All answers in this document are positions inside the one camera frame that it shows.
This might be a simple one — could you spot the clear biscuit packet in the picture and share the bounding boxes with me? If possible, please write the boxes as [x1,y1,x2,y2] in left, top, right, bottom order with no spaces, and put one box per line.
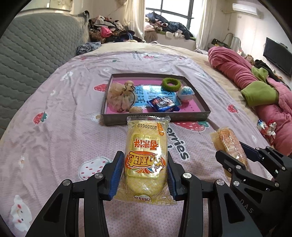
[210,127,250,171]

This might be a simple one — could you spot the yellow rice cracker packet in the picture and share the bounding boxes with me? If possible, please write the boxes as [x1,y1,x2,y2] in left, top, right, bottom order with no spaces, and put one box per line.
[115,116,175,205]

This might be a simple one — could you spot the colourful egg-shaped toy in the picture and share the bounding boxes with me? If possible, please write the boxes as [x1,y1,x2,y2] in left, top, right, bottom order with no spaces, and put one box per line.
[177,86,195,103]

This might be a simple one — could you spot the blue oreo snack packet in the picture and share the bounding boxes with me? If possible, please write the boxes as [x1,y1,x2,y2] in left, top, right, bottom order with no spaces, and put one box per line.
[147,96,180,112]

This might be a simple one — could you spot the green fuzzy ring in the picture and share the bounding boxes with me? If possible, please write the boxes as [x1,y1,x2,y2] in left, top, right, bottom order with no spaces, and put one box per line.
[161,77,182,92]

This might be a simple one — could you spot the walnut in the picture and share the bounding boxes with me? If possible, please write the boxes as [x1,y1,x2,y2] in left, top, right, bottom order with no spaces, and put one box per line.
[124,80,135,91]
[129,106,143,114]

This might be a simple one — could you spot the red white snack wrapper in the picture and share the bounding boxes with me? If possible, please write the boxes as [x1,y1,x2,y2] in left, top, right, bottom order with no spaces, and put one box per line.
[257,119,277,139]

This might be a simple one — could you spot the pink and green blanket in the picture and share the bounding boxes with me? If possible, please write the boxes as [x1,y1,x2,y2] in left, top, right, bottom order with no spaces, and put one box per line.
[208,46,291,156]

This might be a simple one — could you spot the pink strawberry bed sheet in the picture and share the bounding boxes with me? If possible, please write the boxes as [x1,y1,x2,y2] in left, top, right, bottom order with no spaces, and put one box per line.
[1,52,267,236]

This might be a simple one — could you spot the dark shallow box tray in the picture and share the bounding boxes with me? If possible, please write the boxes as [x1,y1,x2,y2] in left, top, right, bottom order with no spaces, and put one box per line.
[106,73,210,122]

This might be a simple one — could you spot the black television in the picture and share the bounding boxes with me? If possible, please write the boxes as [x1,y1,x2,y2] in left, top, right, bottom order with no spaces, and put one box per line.
[263,38,292,77]

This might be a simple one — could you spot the white air conditioner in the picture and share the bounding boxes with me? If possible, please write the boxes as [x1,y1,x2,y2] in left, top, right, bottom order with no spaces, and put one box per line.
[232,3,260,16]

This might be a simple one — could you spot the right cream curtain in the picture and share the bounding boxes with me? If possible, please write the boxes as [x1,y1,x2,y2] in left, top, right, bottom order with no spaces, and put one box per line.
[196,0,217,50]

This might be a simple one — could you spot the cream curtain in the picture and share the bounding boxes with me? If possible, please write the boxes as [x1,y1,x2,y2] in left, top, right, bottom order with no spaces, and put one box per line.
[196,0,217,50]
[115,0,145,40]

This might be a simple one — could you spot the blue patterned cloth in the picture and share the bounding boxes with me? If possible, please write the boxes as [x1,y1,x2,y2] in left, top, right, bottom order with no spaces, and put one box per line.
[76,41,101,56]

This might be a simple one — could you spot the grey quilted headboard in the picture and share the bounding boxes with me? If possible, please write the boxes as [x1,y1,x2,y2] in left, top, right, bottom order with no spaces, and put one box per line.
[1,11,89,134]

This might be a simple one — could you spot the clothes on window sill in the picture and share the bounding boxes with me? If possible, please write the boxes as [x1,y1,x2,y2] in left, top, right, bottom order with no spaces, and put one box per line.
[145,11,196,40]

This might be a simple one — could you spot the pile of clothes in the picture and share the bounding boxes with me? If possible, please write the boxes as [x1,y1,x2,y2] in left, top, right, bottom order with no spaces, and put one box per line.
[88,15,145,44]

